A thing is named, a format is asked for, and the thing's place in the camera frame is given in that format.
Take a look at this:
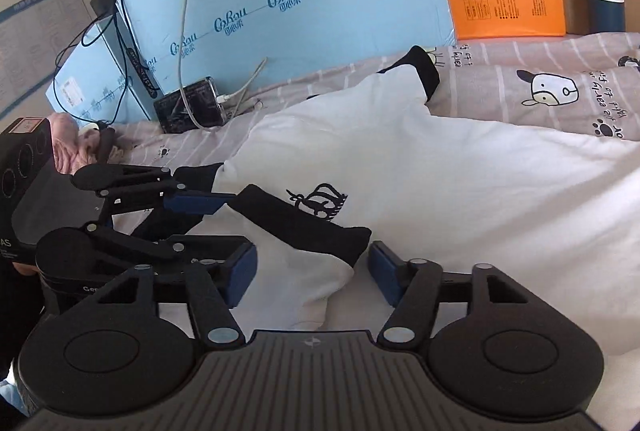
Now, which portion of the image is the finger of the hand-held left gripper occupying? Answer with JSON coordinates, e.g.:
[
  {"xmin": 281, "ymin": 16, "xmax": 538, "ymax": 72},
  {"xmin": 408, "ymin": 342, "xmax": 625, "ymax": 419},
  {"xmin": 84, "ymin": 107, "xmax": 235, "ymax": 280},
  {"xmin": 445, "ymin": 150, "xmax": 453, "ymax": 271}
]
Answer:
[
  {"xmin": 70, "ymin": 163, "xmax": 238, "ymax": 218},
  {"xmin": 36, "ymin": 225, "xmax": 253, "ymax": 284}
]

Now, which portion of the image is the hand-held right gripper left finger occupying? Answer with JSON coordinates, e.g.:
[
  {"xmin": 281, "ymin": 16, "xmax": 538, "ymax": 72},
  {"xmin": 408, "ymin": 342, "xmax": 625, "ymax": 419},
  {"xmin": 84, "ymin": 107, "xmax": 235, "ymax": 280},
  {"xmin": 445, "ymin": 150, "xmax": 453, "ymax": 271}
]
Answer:
[{"xmin": 92, "ymin": 243, "xmax": 258, "ymax": 346}]

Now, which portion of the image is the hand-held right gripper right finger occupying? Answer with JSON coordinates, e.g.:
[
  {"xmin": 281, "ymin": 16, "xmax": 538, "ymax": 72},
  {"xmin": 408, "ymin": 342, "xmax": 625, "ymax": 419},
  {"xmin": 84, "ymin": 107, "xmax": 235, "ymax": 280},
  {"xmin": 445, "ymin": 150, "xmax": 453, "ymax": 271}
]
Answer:
[{"xmin": 369, "ymin": 241, "xmax": 533, "ymax": 347}]

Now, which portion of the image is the white sweatshirt with black cuffs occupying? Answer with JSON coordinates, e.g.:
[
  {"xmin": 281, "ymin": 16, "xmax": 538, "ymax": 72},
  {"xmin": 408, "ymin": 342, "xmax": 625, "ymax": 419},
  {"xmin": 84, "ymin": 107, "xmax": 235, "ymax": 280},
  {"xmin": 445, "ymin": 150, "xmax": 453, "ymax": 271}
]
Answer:
[{"xmin": 132, "ymin": 45, "xmax": 640, "ymax": 354}]

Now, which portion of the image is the pink cloth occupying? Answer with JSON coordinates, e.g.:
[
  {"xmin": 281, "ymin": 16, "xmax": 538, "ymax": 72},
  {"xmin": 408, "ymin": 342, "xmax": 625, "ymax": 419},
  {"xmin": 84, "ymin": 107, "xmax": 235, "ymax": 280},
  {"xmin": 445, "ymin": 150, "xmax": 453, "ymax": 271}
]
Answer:
[{"xmin": 47, "ymin": 112, "xmax": 132, "ymax": 176}]

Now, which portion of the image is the black power bank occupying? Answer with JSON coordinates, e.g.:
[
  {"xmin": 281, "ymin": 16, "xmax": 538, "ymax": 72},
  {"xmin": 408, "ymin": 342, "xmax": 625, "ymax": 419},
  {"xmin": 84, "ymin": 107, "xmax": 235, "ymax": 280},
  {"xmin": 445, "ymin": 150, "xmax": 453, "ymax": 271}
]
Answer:
[{"xmin": 152, "ymin": 77, "xmax": 231, "ymax": 133}]

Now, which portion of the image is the light blue printed board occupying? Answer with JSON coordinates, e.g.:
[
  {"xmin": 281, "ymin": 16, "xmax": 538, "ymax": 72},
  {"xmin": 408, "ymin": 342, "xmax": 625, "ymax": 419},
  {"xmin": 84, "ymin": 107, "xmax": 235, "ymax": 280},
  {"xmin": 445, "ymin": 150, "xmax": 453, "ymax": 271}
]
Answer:
[{"xmin": 47, "ymin": 0, "xmax": 458, "ymax": 124}]

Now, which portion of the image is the small black box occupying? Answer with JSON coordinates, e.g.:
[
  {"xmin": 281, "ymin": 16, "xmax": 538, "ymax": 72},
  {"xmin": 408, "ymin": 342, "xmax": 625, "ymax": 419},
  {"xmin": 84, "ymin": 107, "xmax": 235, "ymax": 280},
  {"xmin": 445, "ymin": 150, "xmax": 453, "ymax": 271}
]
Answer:
[{"xmin": 90, "ymin": 0, "xmax": 119, "ymax": 20}]

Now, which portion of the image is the grey striped cartoon bedsheet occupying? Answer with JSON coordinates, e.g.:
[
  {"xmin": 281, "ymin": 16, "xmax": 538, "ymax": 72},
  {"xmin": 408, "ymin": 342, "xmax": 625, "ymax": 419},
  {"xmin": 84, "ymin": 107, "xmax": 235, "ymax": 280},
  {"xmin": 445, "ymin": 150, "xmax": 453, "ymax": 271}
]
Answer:
[{"xmin": 75, "ymin": 31, "xmax": 640, "ymax": 337}]

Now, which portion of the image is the short white cable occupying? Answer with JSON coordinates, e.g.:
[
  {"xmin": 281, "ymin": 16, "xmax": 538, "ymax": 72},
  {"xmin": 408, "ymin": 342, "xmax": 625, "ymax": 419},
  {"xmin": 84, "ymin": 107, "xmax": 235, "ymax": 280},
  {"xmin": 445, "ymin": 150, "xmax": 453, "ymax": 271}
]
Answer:
[{"xmin": 219, "ymin": 57, "xmax": 269, "ymax": 112}]

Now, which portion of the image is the black braided cable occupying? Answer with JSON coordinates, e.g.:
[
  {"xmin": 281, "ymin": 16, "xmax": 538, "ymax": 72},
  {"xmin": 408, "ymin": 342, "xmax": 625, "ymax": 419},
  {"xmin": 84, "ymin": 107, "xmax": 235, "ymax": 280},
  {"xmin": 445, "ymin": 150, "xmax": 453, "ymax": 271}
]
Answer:
[{"xmin": 124, "ymin": 43, "xmax": 162, "ymax": 98}]

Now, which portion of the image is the long white cable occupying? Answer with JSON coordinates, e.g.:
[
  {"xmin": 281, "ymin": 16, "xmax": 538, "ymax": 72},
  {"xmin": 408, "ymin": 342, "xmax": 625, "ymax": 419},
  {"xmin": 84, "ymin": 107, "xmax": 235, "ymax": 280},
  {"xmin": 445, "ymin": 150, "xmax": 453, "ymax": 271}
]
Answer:
[{"xmin": 160, "ymin": 0, "xmax": 221, "ymax": 132}]

